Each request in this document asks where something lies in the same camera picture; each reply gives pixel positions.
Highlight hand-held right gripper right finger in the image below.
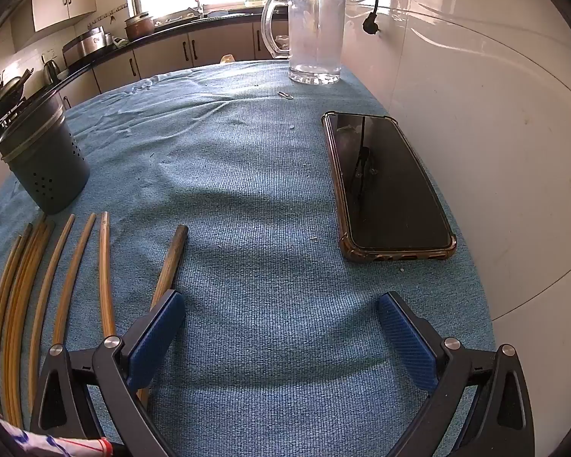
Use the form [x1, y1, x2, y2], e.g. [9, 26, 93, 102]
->
[377, 290, 536, 457]

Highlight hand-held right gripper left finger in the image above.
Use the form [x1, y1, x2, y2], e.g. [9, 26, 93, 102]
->
[30, 289, 187, 457]

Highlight dark green perforated utensil holder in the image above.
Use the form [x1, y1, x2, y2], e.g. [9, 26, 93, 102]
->
[0, 100, 91, 215]

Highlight person's printed clothing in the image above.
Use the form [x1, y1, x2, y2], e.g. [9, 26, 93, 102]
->
[0, 400, 112, 457]

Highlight black smartphone in brown case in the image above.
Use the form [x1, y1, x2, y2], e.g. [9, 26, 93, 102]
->
[322, 111, 458, 264]

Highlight blue tablecloth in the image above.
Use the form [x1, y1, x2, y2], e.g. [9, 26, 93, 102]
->
[0, 59, 498, 457]

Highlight gas stove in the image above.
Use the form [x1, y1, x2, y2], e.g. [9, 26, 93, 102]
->
[0, 105, 27, 153]

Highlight beige lower kitchen cabinets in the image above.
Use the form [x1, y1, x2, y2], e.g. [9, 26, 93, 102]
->
[59, 19, 291, 105]

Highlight beige kitchen cabinets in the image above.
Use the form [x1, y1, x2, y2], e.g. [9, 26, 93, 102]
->
[10, 0, 100, 51]
[59, 19, 291, 105]

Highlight black wok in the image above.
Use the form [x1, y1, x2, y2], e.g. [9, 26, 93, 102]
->
[0, 69, 34, 125]

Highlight stainless steel kitchen appliance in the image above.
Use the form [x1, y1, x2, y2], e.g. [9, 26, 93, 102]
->
[62, 29, 108, 70]

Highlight brown cooking pot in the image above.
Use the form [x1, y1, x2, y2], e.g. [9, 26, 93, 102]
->
[124, 12, 155, 41]

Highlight clear glass mug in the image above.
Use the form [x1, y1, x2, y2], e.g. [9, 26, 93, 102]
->
[261, 0, 347, 85]

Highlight black kitchen countertop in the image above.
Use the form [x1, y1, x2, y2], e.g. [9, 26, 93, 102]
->
[0, 7, 291, 172]

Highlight beige upper kitchen cabinets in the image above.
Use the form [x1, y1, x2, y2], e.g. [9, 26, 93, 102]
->
[10, 0, 100, 51]

